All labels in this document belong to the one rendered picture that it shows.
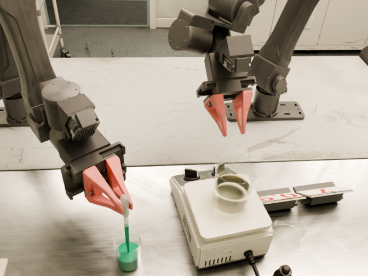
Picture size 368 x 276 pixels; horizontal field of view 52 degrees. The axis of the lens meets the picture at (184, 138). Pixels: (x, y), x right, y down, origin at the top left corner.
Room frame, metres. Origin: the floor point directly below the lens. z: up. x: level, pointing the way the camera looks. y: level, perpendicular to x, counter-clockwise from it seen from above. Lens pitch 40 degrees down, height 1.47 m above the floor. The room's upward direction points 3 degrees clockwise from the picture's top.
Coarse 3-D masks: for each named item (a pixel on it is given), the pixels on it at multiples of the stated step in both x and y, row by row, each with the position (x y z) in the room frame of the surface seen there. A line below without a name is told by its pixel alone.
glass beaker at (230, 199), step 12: (228, 156) 0.44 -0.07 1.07; (240, 156) 0.44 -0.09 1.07; (216, 168) 0.42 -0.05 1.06; (228, 168) 0.44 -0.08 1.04; (240, 168) 0.44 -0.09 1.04; (252, 168) 0.42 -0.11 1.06; (216, 180) 0.40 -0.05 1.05; (252, 180) 0.39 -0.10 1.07; (216, 192) 0.40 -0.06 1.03; (228, 192) 0.39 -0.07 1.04; (240, 192) 0.39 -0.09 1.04; (216, 204) 0.40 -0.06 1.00; (228, 204) 0.39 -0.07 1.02; (240, 204) 0.39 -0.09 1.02
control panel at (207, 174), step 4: (200, 172) 0.53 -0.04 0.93; (204, 172) 0.53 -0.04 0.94; (208, 172) 0.53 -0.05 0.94; (176, 176) 0.52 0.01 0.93; (180, 176) 0.52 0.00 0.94; (200, 176) 0.51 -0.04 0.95; (204, 176) 0.51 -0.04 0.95; (208, 176) 0.51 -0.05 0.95; (176, 180) 0.50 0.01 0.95; (180, 180) 0.50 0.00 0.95; (184, 180) 0.49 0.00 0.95; (196, 180) 0.49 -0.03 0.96; (180, 184) 0.47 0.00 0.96; (184, 184) 0.47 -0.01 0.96
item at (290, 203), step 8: (256, 192) 0.52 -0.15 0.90; (264, 192) 0.52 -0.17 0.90; (272, 192) 0.52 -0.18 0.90; (280, 192) 0.52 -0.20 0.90; (288, 192) 0.52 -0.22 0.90; (280, 200) 0.47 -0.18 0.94; (288, 200) 0.47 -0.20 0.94; (272, 208) 0.47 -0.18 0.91; (280, 208) 0.47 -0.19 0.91; (288, 208) 0.48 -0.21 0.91
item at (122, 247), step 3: (123, 243) 0.36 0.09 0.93; (132, 243) 0.37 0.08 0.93; (135, 243) 0.37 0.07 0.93; (120, 246) 0.36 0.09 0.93; (123, 246) 0.36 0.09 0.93; (132, 246) 0.36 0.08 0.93; (135, 246) 0.36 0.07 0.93; (138, 246) 0.36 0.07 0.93; (117, 249) 0.35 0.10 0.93; (120, 249) 0.35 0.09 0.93; (123, 249) 0.35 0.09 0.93; (126, 249) 0.35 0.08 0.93; (132, 249) 0.35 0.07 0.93; (135, 249) 0.35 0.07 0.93
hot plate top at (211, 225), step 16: (192, 192) 0.43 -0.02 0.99; (208, 192) 0.43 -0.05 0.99; (192, 208) 0.40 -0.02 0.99; (208, 208) 0.40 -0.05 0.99; (256, 208) 0.40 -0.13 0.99; (208, 224) 0.37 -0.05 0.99; (224, 224) 0.37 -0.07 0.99; (240, 224) 0.37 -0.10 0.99; (256, 224) 0.37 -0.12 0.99; (208, 240) 0.34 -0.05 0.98
